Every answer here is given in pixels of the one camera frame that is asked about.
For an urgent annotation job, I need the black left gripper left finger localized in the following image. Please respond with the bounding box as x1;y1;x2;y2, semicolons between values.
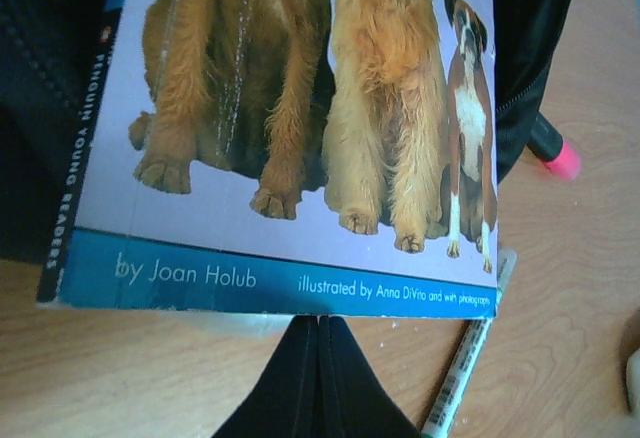
215;316;318;438

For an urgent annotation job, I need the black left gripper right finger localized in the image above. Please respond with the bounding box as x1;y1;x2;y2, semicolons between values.
318;316;420;438

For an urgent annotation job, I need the dog picture book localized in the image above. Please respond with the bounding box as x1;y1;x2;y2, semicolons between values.
37;0;497;319

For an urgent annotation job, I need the black student backpack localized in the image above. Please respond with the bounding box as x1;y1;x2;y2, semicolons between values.
1;0;571;264

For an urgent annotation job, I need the white pen green tip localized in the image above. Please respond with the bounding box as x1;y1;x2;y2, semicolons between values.
417;247;519;438

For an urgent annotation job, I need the pink highlighter marker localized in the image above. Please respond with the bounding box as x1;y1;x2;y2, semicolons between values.
527;112;582;181

